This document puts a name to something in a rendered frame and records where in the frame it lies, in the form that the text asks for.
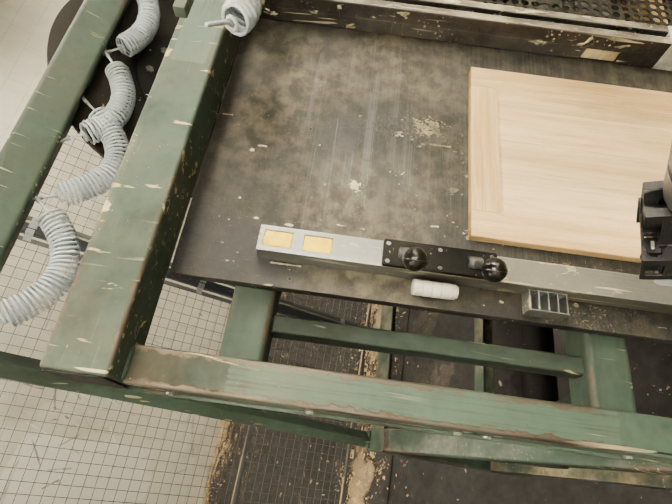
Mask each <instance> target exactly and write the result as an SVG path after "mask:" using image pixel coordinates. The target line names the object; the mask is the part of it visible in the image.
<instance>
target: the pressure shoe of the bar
mask: <svg viewBox="0 0 672 504"><path fill-rule="evenodd" d="M619 53H620V52H614V51H606V50H598V49H591V48H585V50H584V51H583V53H582V55H581V56H580V57H581V58H589V59H597V60H605V61H612V62H613V61H614V60H615V59H616V57H617V56H618V55H619Z"/></svg>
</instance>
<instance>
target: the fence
mask: <svg viewBox="0 0 672 504"><path fill-rule="evenodd" d="M266 230H269V231H276V232H284V233H291V234H293V241H292V246H291V249H288V248H281V247H273V246H266V245H263V240H264V236H265V231H266ZM305 235H306V236H313V237H321V238H328V239H332V249H331V254H325V253H318V252H310V251H303V250H302V248H303V242H304V236H305ZM383 243H384V241H381V240H374V239H367V238H359V237H352V236H344V235H337V234H329V233H322V232H315V231H307V230H300V229H292V228H285V227H277V226H270V225H263V224H261V228H260V232H259V236H258V241H257V245H256V251H257V255H258V258H260V259H268V260H275V261H283V262H290V263H297V264H305V265H312V266H320V267H327V268H334V269H342V270H349V271H356V272H364V273H371V274H379V275H386V276H393V277H401V278H408V279H414V278H416V279H422V280H430V281H438V282H440V283H441V282H445V283H452V284H456V285H460V286H467V287H475V288H482V289H489V290H497V291H504V292H512V293H519V294H522V293H523V292H525V291H526V290H527V289H533V290H540V291H548V292H555V293H563V294H568V296H567V297H568V300H571V301H578V302H585V303H593V304H600V305H608V306H615V307H622V308H630V309H637V310H644V311H652V312H659V313H667V314H672V286H661V285H657V284H656V283H655V282H654V280H643V279H639V275H634V274H627V273H619V272H612V271H604V270H597V269H590V268H582V267H575V266H567V265H560V264H552V263H545V262H537V261H530V260H523V259H515V258H508V257H500V256H497V258H500V259H502V260H503V261H504V262H505V263H506V264H507V267H508V273H507V276H506V277H505V278H504V279H503V280H502V281H500V282H490V281H488V280H484V279H477V278H469V277H462V276H455V275H447V274H440V273H432V272H425V271H418V272H413V271H410V270H408V269H403V268H395V267H388V266H382V254H383Z"/></svg>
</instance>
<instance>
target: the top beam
mask: <svg viewBox="0 0 672 504"><path fill-rule="evenodd" d="M225 1H226V0H194V2H193V5H192V7H191V10H190V12H189V15H188V17H187V18H182V17H180V18H179V21H178V23H177V26H176V28H175V31H174V33H173V36H172V38H171V41H170V43H169V46H168V48H167V51H166V53H165V55H164V58H163V60H162V63H161V65H160V68H159V70H158V73H157V75H156V78H155V80H154V83H153V85H152V88H151V90H150V93H149V95H148V97H147V100H146V102H145V105H144V107H143V110H142V112H141V115H140V117H139V120H138V122H137V125H136V127H135V130H134V132H133V135H132V137H131V139H130V142H129V144H128V147H127V149H126V152H125V154H124V157H123V159H122V162H121V164H120V167H119V169H118V172H117V174H116V177H115V179H114V181H113V184H112V186H111V189H110V191H109V194H108V196H107V199H106V201H105V204H104V206H103V209H102V211H101V214H100V216H99V219H98V221H97V223H96V226H95V228H94V231H93V233H92V236H91V238H90V241H89V243H88V246H87V248H86V251H85V253H84V256H83V258H82V261H81V263H80V265H79V268H78V270H77V273H76V275H75V278H74V280H73V283H72V285H71V288H70V290H69V293H68V295H67V298H66V300H65V303H64V305H63V308H62V310H61V312H60V315H59V317H58V320H57V322H56V325H55V327H54V330H53V332H52V335H51V337H50V340H49V342H48V345H47V347H46V350H45V352H44V354H43V357H42V359H41V362H40V367H42V368H43V369H42V371H45V372H47V373H50V374H53V375H56V376H59V377H62V378H64V379H67V380H70V381H75V382H82V383H89V384H96V385H103V386H111V387H118V388H128V387H129V386H131V385H127V384H125V383H123V379H121V377H122V373H123V370H124V367H125V364H126V361H127V358H128V354H129V352H130V348H131V346H134V345H135V343H136V342H138V343H139V344H141V345H145V342H146V339H147V336H148V333H149V330H150V326H151V323H152V320H153V317H154V314H155V310H156V307H157V304H158V301H159V297H160V294H161V291H162V288H163V285H164V281H165V278H166V275H167V272H168V269H169V265H170V262H171V259H172V256H173V252H174V249H175V246H176V243H177V240H178V236H179V233H180V230H181V227H182V224H183V220H184V217H185V214H186V211H187V208H188V204H189V201H190V198H191V195H192V191H193V188H194V185H195V182H196V179H197V175H198V172H199V169H200V166H201V163H202V159H203V156H204V153H205V150H206V146H207V143H208V140H209V137H210V134H211V130H212V127H213V124H214V121H215V118H216V114H217V111H218V108H219V105H220V102H221V98H222V95H223V92H224V89H225V85H226V82H227V79H228V76H229V73H230V69H231V66H232V63H233V60H234V57H235V53H236V50H237V47H238V44H239V40H240V37H239V36H237V35H234V34H232V33H231V32H230V31H229V30H228V29H227V28H226V27H225V25H221V26H213V27H205V22H211V21H219V20H222V18H221V11H222V6H223V4H224V3H225Z"/></svg>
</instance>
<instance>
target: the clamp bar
mask: <svg viewBox="0 0 672 504"><path fill-rule="evenodd" d="M259 18H267V19H275V20H282V21H290V22H298V23H306V24H313V25H321V26H329V27H337V28H344V29H352V30H360V31H367V32H375V33H383V34H391V35H398V36H406V37H414V38H421V39H429V40H437V41H445V42H452V43H460V44H468V45H476V46H483V47H491V48H499V49H506V50H514V51H522V52H530V53H537V54H545V55H553V56H560V57H568V58H576V59H579V58H580V56H581V55H582V53H583V51H584V50H585V48H591V49H598V50H606V51H614V52H620V53H619V55H618V56H617V57H616V59H615V60H614V63H616V64H623V65H631V66H639V67H647V68H652V69H659V70H667V71H672V26H663V25H655V24H647V23H640V22H632V21H624V20H616V19H608V18H601V17H593V16H585V15H577V14H569V13H562V12H554V11H546V10H538V9H531V8H523V7H515V6H507V5H499V4H492V3H484V2H476V1H468V0H262V9H261V15H260V16H259Z"/></svg>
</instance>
